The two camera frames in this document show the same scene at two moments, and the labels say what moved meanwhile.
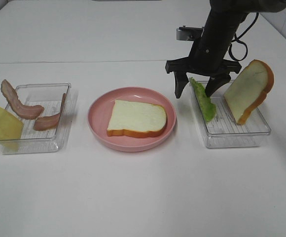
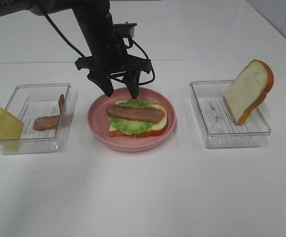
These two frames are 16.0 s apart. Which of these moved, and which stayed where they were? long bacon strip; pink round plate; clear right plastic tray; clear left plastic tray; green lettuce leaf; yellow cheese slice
Moved: green lettuce leaf; long bacon strip
Stayed: pink round plate; yellow cheese slice; clear left plastic tray; clear right plastic tray
